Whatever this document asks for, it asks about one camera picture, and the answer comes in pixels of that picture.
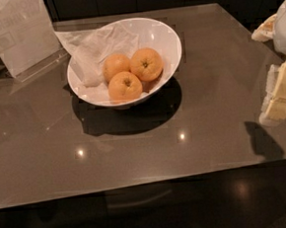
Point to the clear acrylic sign holder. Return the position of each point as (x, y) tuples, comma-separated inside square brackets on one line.
[(28, 43)]

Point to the orange front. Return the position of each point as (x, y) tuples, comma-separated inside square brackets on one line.
[(124, 87)]

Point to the white paper napkin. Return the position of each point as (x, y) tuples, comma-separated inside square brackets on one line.
[(89, 50)]

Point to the orange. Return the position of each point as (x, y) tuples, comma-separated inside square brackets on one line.
[(124, 87), (114, 64), (146, 63)]

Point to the white ceramic bowl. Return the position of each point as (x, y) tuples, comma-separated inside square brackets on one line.
[(159, 36)]

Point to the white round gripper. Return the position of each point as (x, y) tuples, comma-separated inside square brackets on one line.
[(285, 31)]

